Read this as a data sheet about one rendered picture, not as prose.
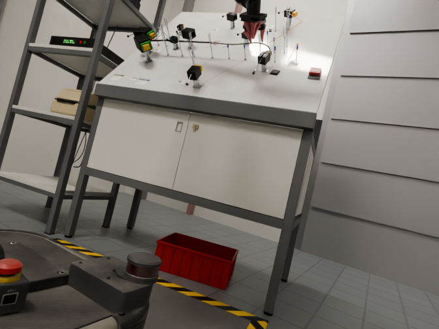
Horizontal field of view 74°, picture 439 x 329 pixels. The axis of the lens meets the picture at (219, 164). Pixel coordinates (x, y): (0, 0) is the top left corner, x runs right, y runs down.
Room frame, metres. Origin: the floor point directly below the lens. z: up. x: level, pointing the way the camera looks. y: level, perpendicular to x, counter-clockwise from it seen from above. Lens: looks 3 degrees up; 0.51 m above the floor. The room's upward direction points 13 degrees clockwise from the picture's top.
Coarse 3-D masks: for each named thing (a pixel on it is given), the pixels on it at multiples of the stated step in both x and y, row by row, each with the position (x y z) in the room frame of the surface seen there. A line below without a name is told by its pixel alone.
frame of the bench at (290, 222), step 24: (96, 120) 1.64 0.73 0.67; (312, 144) 1.37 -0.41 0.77; (168, 192) 1.45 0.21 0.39; (72, 216) 1.63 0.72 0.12; (240, 216) 1.32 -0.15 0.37; (264, 216) 1.28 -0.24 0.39; (288, 216) 1.25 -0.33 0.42; (288, 240) 1.24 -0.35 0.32; (288, 264) 1.77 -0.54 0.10; (264, 312) 1.26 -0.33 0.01
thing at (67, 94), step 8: (64, 96) 1.75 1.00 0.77; (72, 96) 1.73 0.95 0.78; (96, 96) 1.79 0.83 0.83; (56, 104) 1.73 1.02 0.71; (64, 104) 1.71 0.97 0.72; (72, 104) 1.70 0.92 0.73; (88, 104) 1.75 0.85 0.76; (96, 104) 1.81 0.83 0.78; (56, 112) 1.73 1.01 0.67; (64, 112) 1.71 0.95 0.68; (72, 112) 1.69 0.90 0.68; (88, 112) 1.76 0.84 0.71; (88, 120) 1.78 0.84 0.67
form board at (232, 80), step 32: (160, 32) 1.98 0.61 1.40; (224, 32) 1.85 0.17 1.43; (288, 32) 1.74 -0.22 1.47; (320, 32) 1.69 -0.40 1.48; (128, 64) 1.72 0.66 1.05; (160, 64) 1.67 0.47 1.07; (192, 64) 1.62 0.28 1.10; (224, 64) 1.58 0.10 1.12; (256, 64) 1.54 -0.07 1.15; (320, 64) 1.46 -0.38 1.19; (192, 96) 1.41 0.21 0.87; (224, 96) 1.38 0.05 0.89; (256, 96) 1.34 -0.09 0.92; (288, 96) 1.31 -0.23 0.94; (320, 96) 1.28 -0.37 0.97
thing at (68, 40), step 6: (54, 36) 1.77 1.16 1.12; (54, 42) 1.76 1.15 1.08; (60, 42) 1.75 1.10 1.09; (66, 42) 1.73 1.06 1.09; (72, 42) 1.72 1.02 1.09; (78, 42) 1.70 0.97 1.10; (84, 42) 1.68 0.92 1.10; (90, 42) 1.67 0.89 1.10; (102, 54) 1.73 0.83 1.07; (108, 54) 1.77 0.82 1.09; (114, 54) 1.82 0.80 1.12; (114, 60) 1.83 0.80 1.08; (120, 60) 1.88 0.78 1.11
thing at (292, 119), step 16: (112, 96) 1.56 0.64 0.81; (128, 96) 1.53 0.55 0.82; (144, 96) 1.49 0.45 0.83; (160, 96) 1.46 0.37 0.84; (176, 96) 1.43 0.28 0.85; (208, 112) 1.37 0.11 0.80; (224, 112) 1.34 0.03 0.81; (240, 112) 1.31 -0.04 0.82; (256, 112) 1.29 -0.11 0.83; (272, 112) 1.26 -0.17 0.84; (288, 112) 1.24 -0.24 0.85; (304, 112) 1.22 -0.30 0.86; (304, 128) 1.23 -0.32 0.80
